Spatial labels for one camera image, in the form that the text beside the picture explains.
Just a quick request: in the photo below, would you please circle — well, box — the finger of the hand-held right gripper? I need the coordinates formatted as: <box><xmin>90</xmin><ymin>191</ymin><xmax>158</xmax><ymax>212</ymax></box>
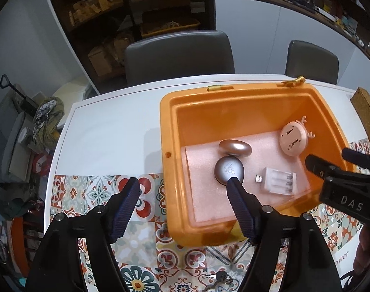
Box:
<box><xmin>342</xmin><ymin>147</ymin><xmax>370</xmax><ymax>175</ymax></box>
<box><xmin>305</xmin><ymin>155</ymin><xmax>356</xmax><ymax>186</ymax></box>

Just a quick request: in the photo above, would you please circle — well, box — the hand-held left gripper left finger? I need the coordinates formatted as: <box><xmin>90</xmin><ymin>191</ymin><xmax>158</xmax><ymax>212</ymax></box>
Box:
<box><xmin>26</xmin><ymin>177</ymin><xmax>141</xmax><ymax>292</ymax></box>

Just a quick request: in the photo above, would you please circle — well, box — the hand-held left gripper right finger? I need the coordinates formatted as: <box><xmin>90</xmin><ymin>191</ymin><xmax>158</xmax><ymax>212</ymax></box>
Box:
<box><xmin>227</xmin><ymin>178</ymin><xmax>344</xmax><ymax>292</ymax></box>

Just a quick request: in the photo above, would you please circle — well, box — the silver oval hand warmer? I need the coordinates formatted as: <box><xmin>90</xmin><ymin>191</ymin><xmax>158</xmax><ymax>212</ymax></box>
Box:
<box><xmin>214</xmin><ymin>156</ymin><xmax>246</xmax><ymax>186</ymax></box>

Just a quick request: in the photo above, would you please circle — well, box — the pink round deer night light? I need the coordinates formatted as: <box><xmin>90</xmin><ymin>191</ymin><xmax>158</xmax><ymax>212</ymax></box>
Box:
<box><xmin>279</xmin><ymin>115</ymin><xmax>316</xmax><ymax>156</ymax></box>

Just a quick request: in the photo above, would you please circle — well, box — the white battery charger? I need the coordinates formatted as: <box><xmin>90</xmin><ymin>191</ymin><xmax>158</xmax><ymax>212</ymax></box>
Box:
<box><xmin>254</xmin><ymin>167</ymin><xmax>296</xmax><ymax>196</ymax></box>

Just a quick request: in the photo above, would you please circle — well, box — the orange plastic storage box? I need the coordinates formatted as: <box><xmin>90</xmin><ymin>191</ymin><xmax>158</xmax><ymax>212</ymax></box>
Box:
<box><xmin>160</xmin><ymin>77</ymin><xmax>360</xmax><ymax>247</ymax></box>

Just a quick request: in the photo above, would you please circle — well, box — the person's right forearm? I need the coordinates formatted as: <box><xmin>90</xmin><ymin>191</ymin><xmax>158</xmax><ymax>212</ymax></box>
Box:
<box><xmin>354</xmin><ymin>227</ymin><xmax>370</xmax><ymax>280</ymax></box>

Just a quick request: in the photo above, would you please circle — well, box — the pink foam sheet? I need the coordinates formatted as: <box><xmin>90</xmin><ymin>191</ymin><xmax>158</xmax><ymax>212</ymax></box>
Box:
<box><xmin>184</xmin><ymin>131</ymin><xmax>310</xmax><ymax>222</ymax></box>

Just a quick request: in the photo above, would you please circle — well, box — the floral patterned table runner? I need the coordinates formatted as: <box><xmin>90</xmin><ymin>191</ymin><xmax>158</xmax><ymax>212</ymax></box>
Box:
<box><xmin>49</xmin><ymin>138</ymin><xmax>370</xmax><ymax>292</ymax></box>

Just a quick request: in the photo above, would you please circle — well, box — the wicker tissue box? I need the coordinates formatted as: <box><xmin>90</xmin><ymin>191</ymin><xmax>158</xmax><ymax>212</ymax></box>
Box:
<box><xmin>350</xmin><ymin>87</ymin><xmax>370</xmax><ymax>145</ymax></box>

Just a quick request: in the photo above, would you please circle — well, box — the black key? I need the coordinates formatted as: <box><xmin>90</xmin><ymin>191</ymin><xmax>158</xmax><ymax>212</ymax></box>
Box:
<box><xmin>207</xmin><ymin>271</ymin><xmax>231</xmax><ymax>282</ymax></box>

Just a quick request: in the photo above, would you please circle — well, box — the narrow grey chair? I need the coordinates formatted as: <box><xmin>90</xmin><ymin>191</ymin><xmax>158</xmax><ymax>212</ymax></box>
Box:
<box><xmin>284</xmin><ymin>40</ymin><xmax>339</xmax><ymax>85</ymax></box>

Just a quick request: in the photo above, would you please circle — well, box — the orange chair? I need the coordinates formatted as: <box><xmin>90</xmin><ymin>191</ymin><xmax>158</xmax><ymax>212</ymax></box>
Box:
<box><xmin>10</xmin><ymin>216</ymin><xmax>33</xmax><ymax>277</ymax></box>

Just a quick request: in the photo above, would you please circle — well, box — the camouflage cloth bag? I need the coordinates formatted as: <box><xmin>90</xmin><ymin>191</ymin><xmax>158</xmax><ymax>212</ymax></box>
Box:
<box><xmin>33</xmin><ymin>97</ymin><xmax>65</xmax><ymax>146</ymax></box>

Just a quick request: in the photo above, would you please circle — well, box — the black shovel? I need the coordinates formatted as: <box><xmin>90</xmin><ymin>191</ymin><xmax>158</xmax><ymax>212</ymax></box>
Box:
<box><xmin>0</xmin><ymin>74</ymin><xmax>36</xmax><ymax>119</ymax></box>

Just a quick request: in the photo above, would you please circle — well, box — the wide grey chair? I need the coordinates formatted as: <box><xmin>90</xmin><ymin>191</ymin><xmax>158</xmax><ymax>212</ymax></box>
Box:
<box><xmin>125</xmin><ymin>30</ymin><xmax>236</xmax><ymax>86</ymax></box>

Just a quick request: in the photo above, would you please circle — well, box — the dark wooden shelf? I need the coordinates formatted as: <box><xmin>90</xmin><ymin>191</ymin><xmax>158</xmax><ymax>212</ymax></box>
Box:
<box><xmin>43</xmin><ymin>0</ymin><xmax>216</xmax><ymax>95</ymax></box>

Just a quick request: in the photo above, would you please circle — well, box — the yellow crate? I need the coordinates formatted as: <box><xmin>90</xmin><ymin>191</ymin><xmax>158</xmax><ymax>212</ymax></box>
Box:
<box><xmin>139</xmin><ymin>18</ymin><xmax>201</xmax><ymax>38</ymax></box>

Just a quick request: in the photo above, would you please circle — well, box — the robot figurine keychain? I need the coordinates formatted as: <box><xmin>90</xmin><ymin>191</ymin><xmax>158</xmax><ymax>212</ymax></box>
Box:
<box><xmin>203</xmin><ymin>280</ymin><xmax>234</xmax><ymax>292</ymax></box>

